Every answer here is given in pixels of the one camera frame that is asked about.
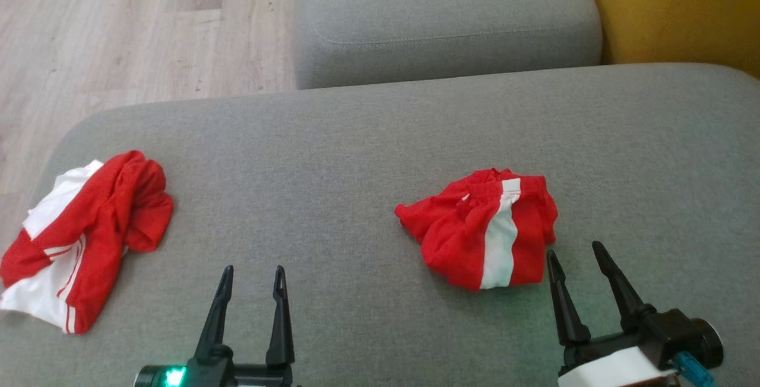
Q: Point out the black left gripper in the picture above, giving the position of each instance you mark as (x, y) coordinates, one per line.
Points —
(208, 375)

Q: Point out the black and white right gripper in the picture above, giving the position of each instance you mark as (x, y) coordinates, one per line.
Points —
(629, 363)

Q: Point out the red and white jersey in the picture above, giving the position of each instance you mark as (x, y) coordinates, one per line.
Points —
(107, 209)

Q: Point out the red shorts with white stripe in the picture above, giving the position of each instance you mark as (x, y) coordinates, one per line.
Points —
(457, 232)

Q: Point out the yellow sofa backrest cushion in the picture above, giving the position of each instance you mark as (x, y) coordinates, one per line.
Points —
(683, 7)

